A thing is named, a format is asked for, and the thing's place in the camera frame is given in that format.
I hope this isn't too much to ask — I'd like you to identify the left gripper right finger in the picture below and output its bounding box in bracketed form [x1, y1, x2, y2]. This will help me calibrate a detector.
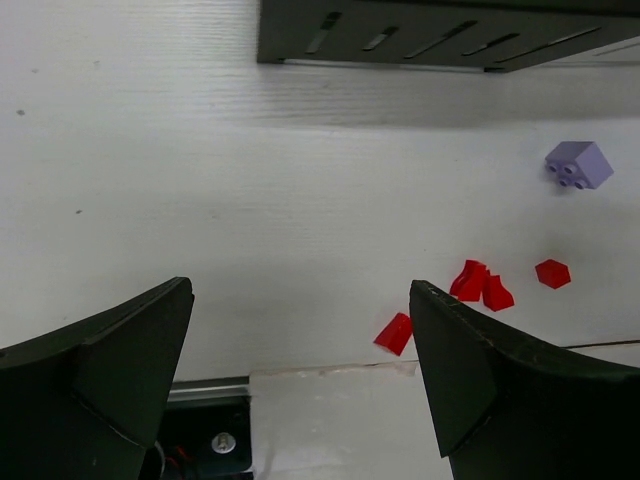
[409, 280, 639, 479]

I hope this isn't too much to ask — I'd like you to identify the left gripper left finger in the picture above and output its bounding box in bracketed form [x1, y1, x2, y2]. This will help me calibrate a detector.
[1, 277, 194, 479]

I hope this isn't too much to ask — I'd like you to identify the red lego brick front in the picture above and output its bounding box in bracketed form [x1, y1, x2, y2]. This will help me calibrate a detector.
[373, 312, 413, 356]

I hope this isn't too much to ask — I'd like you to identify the small red lego piece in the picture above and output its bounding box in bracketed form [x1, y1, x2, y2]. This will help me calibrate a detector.
[534, 259, 571, 289]

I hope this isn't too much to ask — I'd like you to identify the lilac lego brick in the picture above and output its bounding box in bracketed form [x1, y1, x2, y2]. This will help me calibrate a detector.
[545, 141, 614, 190]

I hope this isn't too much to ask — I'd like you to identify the red sloped lego piece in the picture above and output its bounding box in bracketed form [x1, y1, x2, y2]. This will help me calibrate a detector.
[482, 274, 515, 312]

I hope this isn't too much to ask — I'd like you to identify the black double bin container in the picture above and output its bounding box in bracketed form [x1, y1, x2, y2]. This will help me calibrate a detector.
[257, 1, 639, 73]

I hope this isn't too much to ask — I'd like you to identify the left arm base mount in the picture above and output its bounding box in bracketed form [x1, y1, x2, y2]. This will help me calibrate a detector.
[139, 377, 254, 479]

